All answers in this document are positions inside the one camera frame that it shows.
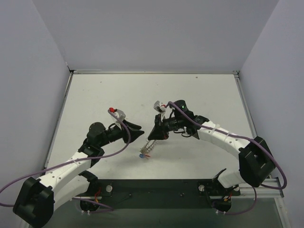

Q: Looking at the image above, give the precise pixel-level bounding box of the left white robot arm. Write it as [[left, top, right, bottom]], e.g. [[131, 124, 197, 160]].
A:
[[13, 120, 144, 228]]

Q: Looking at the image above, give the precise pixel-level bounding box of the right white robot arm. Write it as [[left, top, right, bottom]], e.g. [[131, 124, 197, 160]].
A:
[[148, 100, 276, 189]]

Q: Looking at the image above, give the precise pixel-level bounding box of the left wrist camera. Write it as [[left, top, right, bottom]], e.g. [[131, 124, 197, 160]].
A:
[[108, 107, 126, 128]]

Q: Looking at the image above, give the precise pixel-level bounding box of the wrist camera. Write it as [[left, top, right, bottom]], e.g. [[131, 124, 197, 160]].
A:
[[108, 107, 126, 128], [153, 101, 166, 121]]

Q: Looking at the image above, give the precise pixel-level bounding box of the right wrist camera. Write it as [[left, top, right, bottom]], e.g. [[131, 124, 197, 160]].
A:
[[153, 101, 166, 121]]

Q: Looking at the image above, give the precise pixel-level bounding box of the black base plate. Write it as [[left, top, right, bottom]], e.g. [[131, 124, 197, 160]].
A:
[[78, 179, 240, 209]]

